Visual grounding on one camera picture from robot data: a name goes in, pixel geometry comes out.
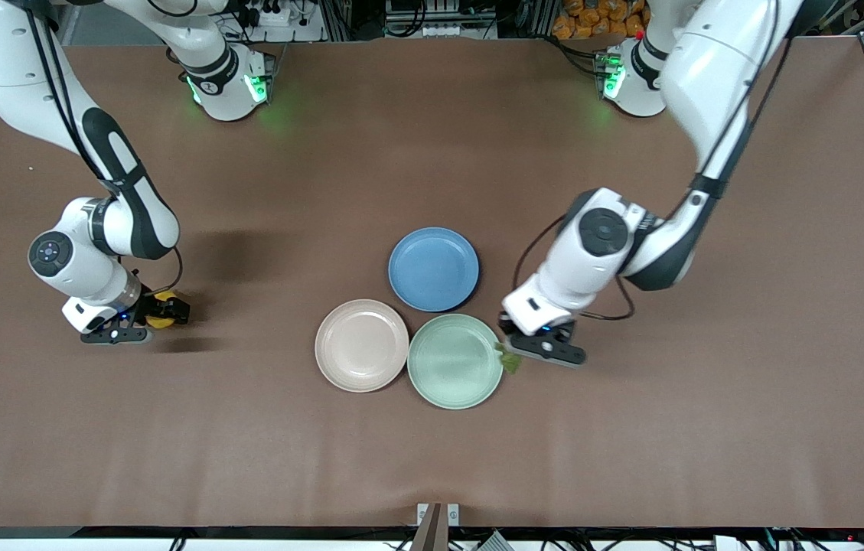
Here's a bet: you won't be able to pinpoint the yellow lemon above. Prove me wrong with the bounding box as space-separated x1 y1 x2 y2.
150 289 178 330

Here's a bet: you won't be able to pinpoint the pale green plate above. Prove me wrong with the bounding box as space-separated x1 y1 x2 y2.
406 313 505 410

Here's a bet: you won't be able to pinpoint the blue plate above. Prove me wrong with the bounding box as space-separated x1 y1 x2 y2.
388 227 481 313

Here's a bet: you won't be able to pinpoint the pale pink plate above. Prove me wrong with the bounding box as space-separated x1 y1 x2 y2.
315 298 410 393

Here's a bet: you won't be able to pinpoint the orange objects pile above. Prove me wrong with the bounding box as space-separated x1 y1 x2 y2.
552 0 648 41

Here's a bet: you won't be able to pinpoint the white power strip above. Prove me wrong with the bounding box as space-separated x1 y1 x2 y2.
236 0 325 43

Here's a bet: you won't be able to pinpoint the metal equipment rack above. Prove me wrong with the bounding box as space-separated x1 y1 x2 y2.
382 0 497 39

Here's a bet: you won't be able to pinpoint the brown camera post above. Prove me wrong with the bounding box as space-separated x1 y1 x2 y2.
410 503 442 551

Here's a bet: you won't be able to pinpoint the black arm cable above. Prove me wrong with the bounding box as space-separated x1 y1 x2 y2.
512 0 804 322
18 0 184 301

